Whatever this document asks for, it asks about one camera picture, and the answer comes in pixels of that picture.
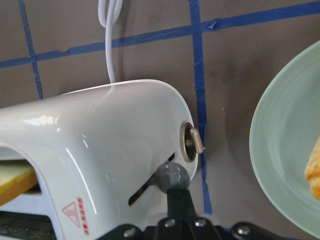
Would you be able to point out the white two-slot toaster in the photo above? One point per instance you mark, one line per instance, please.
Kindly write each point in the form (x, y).
(91, 150)

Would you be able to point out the light green plate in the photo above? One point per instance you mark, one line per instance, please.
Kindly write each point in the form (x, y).
(284, 129)

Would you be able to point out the yellow bread slice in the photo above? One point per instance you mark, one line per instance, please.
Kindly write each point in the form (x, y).
(16, 177)

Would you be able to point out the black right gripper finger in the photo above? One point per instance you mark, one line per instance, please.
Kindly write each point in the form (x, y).
(174, 180)

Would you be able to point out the golden triangular pastry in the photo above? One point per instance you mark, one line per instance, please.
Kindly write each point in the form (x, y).
(312, 171)

